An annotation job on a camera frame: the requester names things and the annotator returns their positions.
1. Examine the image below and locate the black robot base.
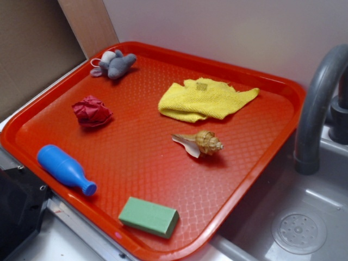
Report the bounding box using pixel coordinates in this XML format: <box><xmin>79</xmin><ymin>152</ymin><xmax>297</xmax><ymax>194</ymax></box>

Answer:
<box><xmin>1</xmin><ymin>166</ymin><xmax>51</xmax><ymax>260</ymax></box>

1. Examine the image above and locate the gray plush animal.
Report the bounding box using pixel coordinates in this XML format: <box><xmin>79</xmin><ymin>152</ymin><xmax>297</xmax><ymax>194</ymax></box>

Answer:
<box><xmin>90</xmin><ymin>49</ymin><xmax>137</xmax><ymax>80</ymax></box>

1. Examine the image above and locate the red plastic tray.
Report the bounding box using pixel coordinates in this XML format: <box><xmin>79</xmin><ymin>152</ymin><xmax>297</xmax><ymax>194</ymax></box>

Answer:
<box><xmin>1</xmin><ymin>42</ymin><xmax>305</xmax><ymax>260</ymax></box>

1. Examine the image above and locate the brown spiral seashell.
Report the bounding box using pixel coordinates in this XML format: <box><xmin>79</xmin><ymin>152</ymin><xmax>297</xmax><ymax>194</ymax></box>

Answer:
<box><xmin>171</xmin><ymin>130</ymin><xmax>223</xmax><ymax>158</ymax></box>

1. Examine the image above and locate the yellow cloth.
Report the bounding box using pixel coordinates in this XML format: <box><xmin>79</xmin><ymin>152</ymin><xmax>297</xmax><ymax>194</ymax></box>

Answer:
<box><xmin>158</xmin><ymin>78</ymin><xmax>260</xmax><ymax>123</ymax></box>

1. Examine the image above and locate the crumpled red paper ball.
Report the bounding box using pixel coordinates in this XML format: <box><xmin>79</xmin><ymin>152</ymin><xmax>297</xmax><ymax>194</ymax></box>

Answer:
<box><xmin>72</xmin><ymin>95</ymin><xmax>113</xmax><ymax>128</ymax></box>

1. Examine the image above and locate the green foam block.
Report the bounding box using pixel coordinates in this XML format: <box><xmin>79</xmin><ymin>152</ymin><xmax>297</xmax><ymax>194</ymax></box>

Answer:
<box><xmin>119</xmin><ymin>197</ymin><xmax>179</xmax><ymax>239</ymax></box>

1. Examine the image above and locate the blue plastic bottle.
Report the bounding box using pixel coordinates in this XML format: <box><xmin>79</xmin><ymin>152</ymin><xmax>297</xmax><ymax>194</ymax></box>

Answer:
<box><xmin>37</xmin><ymin>145</ymin><xmax>97</xmax><ymax>196</ymax></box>

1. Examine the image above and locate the gray toy faucet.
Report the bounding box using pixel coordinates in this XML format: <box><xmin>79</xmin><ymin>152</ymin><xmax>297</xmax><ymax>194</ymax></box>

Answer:
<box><xmin>294</xmin><ymin>44</ymin><xmax>347</xmax><ymax>175</ymax></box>

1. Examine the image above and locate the gray toy sink basin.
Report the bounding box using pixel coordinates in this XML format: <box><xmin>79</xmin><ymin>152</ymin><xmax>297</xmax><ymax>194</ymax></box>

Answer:
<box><xmin>210</xmin><ymin>123</ymin><xmax>348</xmax><ymax>261</ymax></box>

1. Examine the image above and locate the brown cardboard panel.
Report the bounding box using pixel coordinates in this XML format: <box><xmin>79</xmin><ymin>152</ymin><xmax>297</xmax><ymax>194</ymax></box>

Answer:
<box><xmin>1</xmin><ymin>1</ymin><xmax>118</xmax><ymax>121</ymax></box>

